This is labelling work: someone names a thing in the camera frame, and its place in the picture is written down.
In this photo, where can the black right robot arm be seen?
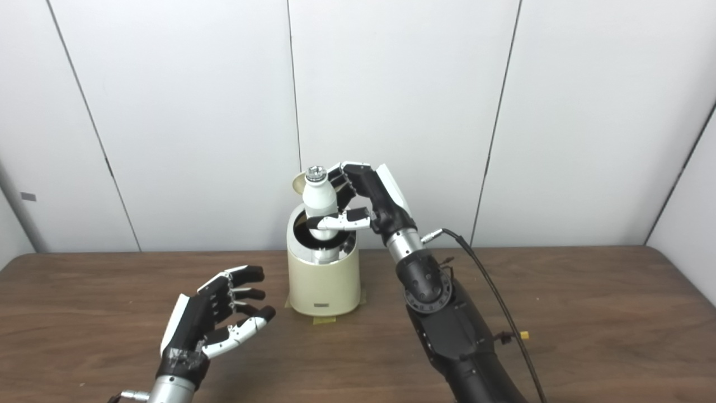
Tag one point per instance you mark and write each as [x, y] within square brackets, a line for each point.
[453, 336]

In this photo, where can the small white plastic bottle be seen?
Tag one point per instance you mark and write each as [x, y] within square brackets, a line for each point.
[319, 198]

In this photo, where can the small grey wall label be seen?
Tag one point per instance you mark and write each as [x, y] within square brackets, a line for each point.
[28, 196]

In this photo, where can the cream-colored lidded bin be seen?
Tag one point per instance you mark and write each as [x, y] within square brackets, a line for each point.
[324, 285]

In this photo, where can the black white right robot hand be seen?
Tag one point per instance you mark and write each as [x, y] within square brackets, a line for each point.
[383, 201]

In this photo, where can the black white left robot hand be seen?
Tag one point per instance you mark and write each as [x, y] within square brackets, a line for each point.
[193, 322]

